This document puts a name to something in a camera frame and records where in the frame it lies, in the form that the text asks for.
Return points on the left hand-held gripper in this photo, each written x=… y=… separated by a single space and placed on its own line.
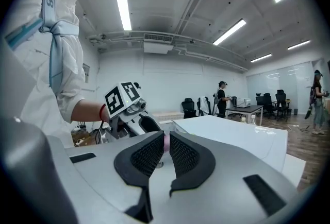
x=121 y=99

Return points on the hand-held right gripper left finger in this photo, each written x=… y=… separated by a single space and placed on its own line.
x=139 y=161

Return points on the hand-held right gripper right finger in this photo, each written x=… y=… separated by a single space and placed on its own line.
x=188 y=158

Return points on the purple eggplant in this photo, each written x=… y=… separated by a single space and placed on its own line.
x=167 y=143

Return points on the white microwave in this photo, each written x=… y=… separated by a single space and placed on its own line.
x=232 y=138

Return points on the person's left forearm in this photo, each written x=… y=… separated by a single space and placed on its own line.
x=87 y=111

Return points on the checkered cloth table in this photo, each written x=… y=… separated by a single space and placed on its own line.
x=167 y=116

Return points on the red wrist band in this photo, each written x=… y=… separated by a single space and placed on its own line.
x=102 y=112

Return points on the black office chair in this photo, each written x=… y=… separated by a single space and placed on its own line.
x=268 y=104
x=260 y=103
x=188 y=108
x=209 y=108
x=281 y=103

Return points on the white jacket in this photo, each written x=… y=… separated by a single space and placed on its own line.
x=203 y=104

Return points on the yellow label drink bottle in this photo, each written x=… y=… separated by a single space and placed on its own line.
x=243 y=120

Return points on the dark top table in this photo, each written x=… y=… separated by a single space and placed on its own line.
x=245 y=109

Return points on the white boxy appliance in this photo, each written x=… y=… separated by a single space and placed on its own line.
x=243 y=102

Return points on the white air conditioner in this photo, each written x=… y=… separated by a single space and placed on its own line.
x=157 y=44

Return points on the white ceiling pipes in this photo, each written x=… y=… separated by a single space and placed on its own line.
x=206 y=53

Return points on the white table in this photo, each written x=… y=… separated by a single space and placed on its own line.
x=294 y=169

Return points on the small dark bin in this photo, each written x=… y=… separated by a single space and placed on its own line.
x=296 y=111

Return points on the person's white clothing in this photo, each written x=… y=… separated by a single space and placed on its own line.
x=31 y=63

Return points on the white wall electrical box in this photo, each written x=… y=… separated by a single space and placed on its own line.
x=86 y=73

